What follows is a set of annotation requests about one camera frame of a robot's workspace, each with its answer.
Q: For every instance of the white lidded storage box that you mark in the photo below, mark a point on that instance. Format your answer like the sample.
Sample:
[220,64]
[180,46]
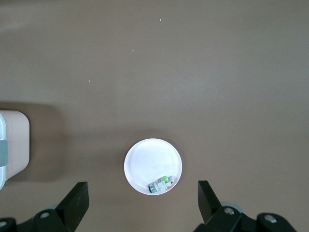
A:
[17,145]

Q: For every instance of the green push button switch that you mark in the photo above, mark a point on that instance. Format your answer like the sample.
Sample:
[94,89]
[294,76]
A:
[159,186]

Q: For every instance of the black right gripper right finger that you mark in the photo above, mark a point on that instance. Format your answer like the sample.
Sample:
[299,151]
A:
[210,212]

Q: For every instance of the brown table cover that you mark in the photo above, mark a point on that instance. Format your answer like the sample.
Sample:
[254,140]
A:
[169,72]

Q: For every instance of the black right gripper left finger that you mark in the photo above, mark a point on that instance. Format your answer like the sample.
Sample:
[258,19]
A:
[72,207]

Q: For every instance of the pale pink round plate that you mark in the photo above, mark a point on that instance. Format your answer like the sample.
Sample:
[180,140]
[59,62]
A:
[149,159]

